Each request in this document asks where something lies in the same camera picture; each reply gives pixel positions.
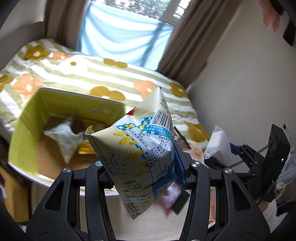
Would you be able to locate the clear waffle packet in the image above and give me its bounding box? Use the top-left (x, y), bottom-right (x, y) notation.
top-left (204, 126), bottom-right (232, 166)

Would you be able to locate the yellow snack packet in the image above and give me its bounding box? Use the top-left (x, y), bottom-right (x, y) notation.
top-left (77, 119), bottom-right (110, 155)

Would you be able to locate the cream blue snack bag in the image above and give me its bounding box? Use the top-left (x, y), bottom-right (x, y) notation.
top-left (85, 87), bottom-right (176, 219)

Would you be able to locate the person's right hand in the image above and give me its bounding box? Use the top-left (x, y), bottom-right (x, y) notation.
top-left (256, 198), bottom-right (270, 212)

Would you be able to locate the dark brown snack bag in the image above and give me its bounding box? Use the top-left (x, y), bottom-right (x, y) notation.
top-left (174, 126), bottom-right (191, 151)

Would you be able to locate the pink white snack packet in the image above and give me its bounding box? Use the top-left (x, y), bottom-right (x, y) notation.
top-left (159, 182), bottom-right (182, 212)

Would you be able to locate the dark green packet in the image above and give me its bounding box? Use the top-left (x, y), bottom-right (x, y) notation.
top-left (171, 189), bottom-right (190, 215)

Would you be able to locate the green cardboard box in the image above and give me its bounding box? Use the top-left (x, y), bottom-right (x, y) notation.
top-left (9, 87), bottom-right (125, 179)

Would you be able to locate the floral striped bed quilt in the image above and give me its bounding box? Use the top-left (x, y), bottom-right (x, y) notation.
top-left (1, 39), bottom-right (210, 149)

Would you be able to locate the right brown curtain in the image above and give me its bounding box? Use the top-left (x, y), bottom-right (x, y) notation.
top-left (157, 0), bottom-right (241, 88)

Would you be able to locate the brown curtain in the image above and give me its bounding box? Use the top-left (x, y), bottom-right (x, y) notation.
top-left (44, 0), bottom-right (89, 50)
top-left (157, 0), bottom-right (241, 88)

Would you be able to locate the light blue window cloth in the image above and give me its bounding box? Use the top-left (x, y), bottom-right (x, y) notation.
top-left (77, 3), bottom-right (174, 71)

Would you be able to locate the pink hanging cloth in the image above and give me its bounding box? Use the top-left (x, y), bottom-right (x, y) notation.
top-left (256, 0), bottom-right (280, 33)

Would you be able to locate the grey bed headboard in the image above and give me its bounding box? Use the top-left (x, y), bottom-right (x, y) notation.
top-left (0, 22), bottom-right (45, 70)

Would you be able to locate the left brown curtain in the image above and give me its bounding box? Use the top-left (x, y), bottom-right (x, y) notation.
top-left (44, 0), bottom-right (89, 50)

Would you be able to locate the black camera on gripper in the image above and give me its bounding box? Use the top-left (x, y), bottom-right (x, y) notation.
top-left (261, 124), bottom-right (290, 183)

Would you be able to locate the window with white frame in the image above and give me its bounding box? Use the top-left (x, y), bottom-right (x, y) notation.
top-left (90, 0), bottom-right (191, 26)

